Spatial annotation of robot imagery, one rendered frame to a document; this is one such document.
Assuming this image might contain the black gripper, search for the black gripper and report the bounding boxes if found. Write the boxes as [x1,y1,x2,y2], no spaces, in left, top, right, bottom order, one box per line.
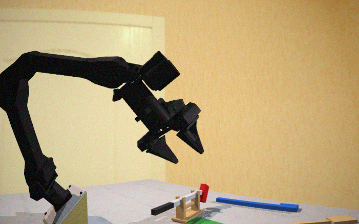
[135,96,204,164]

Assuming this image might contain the green putting mat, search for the green putting mat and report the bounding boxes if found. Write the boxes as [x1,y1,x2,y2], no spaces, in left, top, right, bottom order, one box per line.
[182,217,223,224]

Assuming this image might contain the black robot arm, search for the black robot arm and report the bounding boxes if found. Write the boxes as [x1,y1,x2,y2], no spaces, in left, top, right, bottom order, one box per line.
[0,51,180,212]

